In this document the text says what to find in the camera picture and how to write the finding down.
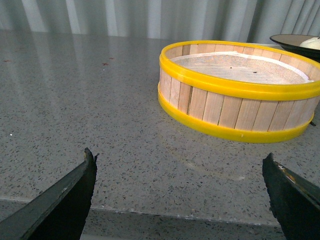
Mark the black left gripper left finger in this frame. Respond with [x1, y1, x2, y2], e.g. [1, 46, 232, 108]
[0, 148, 97, 240]

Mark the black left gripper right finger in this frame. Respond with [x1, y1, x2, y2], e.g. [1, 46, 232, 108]
[262, 153, 320, 240]

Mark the beige plate with black rim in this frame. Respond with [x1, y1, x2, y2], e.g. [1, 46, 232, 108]
[269, 34, 320, 63]

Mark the white steamed bun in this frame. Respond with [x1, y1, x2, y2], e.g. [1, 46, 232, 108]
[299, 37, 320, 50]

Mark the yellow rimmed wooden steamer basket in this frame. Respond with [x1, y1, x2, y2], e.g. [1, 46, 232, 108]
[158, 40, 320, 143]

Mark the white steamer liner cloth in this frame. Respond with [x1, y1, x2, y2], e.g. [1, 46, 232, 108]
[171, 51, 312, 85]

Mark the grey pleated curtain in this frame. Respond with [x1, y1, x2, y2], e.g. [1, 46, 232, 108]
[0, 0, 320, 44]

